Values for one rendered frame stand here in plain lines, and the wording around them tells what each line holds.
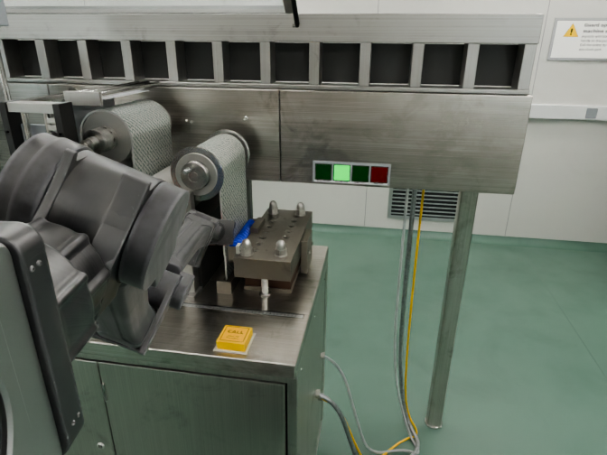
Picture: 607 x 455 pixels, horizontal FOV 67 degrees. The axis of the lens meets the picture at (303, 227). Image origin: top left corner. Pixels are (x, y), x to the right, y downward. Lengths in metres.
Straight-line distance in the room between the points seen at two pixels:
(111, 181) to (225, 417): 1.02
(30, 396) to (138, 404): 1.13
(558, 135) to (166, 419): 3.47
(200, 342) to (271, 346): 0.17
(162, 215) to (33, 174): 0.08
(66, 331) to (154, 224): 0.09
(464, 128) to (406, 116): 0.18
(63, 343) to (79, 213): 0.09
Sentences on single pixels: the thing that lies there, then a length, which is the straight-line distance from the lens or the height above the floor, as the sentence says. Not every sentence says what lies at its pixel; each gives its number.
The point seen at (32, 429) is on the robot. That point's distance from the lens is 0.25.
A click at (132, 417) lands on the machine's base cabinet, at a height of 0.64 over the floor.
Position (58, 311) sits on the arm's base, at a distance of 0.24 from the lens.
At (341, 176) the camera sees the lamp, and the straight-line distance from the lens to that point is 1.50.
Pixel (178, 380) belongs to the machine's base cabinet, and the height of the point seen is 0.79.
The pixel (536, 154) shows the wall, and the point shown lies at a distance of 4.05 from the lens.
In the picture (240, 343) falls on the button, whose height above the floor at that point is 0.92.
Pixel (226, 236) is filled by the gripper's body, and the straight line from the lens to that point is 1.21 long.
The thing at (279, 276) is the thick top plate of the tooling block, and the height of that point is 0.98.
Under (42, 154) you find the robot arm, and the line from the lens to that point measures 0.33.
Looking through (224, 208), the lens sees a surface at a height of 1.15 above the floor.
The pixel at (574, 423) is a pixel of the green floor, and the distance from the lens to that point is 2.53.
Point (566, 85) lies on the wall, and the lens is 4.01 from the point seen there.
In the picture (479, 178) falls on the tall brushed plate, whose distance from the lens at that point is 1.53.
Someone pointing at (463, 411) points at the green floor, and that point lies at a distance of 2.39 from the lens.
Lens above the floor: 1.58
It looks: 22 degrees down
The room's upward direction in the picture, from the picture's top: straight up
